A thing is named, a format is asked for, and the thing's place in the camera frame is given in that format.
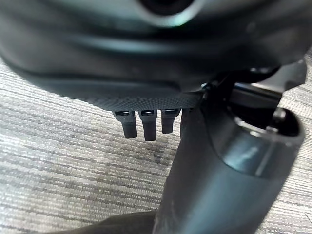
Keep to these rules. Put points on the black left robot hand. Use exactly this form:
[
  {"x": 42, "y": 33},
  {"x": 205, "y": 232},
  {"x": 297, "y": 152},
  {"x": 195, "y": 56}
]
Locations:
[{"x": 136, "y": 61}]

